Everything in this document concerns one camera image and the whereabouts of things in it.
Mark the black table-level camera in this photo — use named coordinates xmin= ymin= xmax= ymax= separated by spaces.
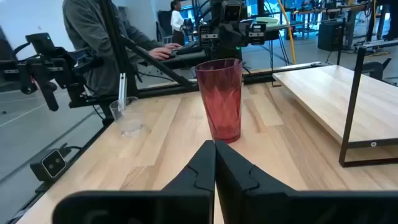
xmin=30 ymin=148 xmax=68 ymax=182

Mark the red faceted plastic tumbler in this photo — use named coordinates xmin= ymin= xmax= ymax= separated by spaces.
xmin=195 ymin=58 xmax=243 ymax=144

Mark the black office chair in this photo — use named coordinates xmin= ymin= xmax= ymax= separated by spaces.
xmin=157 ymin=10 xmax=174 ymax=44

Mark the yellow cable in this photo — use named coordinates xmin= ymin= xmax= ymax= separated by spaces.
xmin=276 ymin=0 xmax=297 ymax=65

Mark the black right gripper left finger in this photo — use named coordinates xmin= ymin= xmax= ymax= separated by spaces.
xmin=52 ymin=139 xmax=216 ymax=224

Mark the black aluminium rig frame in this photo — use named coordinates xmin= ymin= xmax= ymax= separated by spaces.
xmin=6 ymin=0 xmax=330 ymax=224

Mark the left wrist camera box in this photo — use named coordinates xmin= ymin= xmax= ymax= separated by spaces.
xmin=222 ymin=1 xmax=243 ymax=23

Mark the black keyboard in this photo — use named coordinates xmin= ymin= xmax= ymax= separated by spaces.
xmin=161 ymin=45 xmax=208 ymax=69

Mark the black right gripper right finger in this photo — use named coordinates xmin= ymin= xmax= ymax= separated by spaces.
xmin=215 ymin=140 xmax=398 ymax=224

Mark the clear plastic cup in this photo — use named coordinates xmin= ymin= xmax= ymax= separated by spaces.
xmin=109 ymin=96 xmax=144 ymax=137

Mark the black desk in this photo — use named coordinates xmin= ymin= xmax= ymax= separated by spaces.
xmin=245 ymin=17 xmax=346 ymax=66

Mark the background workbench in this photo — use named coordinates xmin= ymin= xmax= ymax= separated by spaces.
xmin=294 ymin=0 xmax=398 ymax=41

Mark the person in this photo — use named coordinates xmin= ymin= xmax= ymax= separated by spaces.
xmin=170 ymin=0 xmax=186 ymax=46
xmin=62 ymin=0 xmax=183 ymax=97

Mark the black computer tower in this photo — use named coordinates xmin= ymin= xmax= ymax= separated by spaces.
xmin=317 ymin=21 xmax=345 ymax=52

